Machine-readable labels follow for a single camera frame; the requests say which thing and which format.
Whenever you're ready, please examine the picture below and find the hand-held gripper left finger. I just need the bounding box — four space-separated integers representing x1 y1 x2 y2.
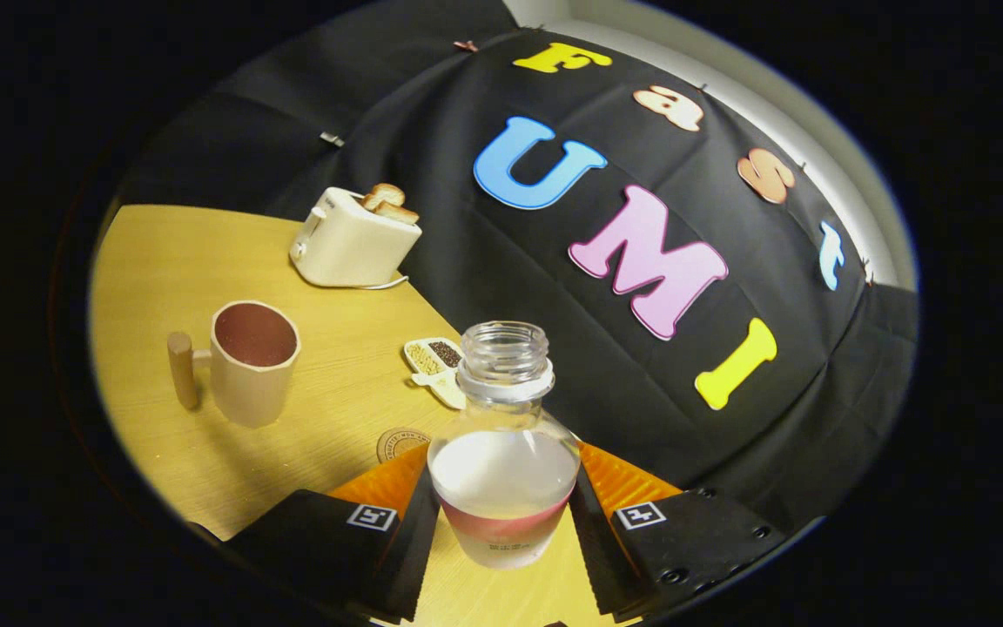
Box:
227 442 441 624

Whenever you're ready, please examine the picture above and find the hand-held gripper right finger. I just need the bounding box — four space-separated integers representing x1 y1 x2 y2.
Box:
569 442 788 621

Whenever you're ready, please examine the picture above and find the round cork coaster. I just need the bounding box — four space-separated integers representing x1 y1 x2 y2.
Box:
376 428 431 464

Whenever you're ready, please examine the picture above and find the clear juice bottle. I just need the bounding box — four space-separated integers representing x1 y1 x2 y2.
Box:
427 320 582 570

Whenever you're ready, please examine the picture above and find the beige cup with wooden handle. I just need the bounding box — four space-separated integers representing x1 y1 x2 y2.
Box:
167 300 302 428

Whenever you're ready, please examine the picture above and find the white divided dish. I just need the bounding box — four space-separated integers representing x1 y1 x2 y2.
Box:
403 338 468 410

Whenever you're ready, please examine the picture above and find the black backdrop cloth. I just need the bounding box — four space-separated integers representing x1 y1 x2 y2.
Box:
118 0 919 532

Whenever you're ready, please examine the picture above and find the white toaster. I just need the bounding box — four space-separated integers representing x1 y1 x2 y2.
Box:
289 186 423 289

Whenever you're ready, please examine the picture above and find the wooden table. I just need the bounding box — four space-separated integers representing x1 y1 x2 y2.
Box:
88 205 633 627

